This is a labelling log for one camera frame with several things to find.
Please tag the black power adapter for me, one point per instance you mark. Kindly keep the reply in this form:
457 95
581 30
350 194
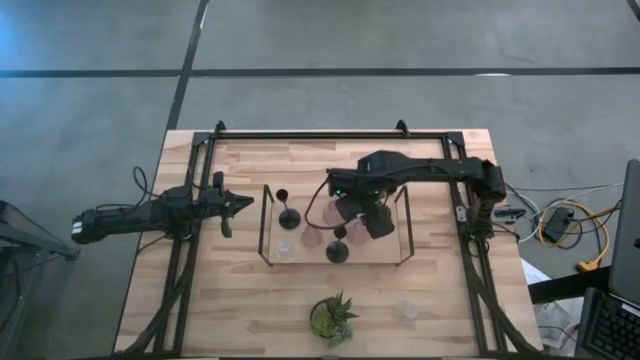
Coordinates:
557 225

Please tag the dark textured plant pot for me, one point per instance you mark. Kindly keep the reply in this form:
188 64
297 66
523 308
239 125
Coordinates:
261 220

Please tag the white papers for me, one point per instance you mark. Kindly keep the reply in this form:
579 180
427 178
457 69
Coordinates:
550 320

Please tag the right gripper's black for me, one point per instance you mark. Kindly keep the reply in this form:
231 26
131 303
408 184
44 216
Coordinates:
377 222

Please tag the black keyboard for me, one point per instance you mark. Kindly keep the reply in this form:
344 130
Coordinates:
612 330

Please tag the dark wine glass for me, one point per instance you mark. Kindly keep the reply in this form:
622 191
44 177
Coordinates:
289 219
337 251

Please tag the succulent plant in dark pot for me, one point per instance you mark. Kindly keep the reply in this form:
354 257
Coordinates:
330 320

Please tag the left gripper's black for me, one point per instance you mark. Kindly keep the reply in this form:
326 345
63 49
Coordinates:
215 202

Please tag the small black device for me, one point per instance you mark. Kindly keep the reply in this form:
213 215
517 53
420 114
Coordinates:
510 214

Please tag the large computer monitor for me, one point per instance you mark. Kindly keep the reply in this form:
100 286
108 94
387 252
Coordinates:
627 240

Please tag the pink ribbed glass candle holder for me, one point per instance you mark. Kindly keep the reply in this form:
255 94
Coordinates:
356 235
312 237

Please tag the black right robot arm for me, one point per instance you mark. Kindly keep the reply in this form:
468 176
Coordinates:
425 167

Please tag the clear ribbed glass candle holder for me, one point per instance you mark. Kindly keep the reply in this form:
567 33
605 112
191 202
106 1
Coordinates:
405 310
284 249

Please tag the black metal stand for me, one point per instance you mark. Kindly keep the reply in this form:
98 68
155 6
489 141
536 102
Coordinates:
35 242

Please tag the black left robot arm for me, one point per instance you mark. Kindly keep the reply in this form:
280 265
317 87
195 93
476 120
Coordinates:
125 217

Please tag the black aluminium rig frame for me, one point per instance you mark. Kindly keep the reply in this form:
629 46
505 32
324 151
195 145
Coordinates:
325 135

